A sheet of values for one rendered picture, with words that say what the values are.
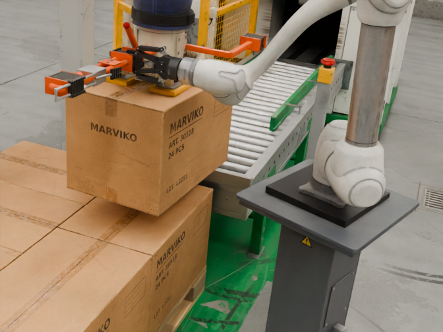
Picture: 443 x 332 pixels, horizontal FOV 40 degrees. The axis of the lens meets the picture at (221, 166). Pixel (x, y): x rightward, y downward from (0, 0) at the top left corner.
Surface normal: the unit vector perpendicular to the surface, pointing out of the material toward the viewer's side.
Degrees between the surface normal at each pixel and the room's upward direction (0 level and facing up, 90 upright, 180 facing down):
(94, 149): 90
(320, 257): 90
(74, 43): 89
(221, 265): 0
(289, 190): 1
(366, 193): 96
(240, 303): 0
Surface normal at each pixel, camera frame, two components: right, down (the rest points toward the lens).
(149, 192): -0.42, 0.34
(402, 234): 0.09, -0.90
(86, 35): 0.93, 0.22
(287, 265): -0.64, 0.27
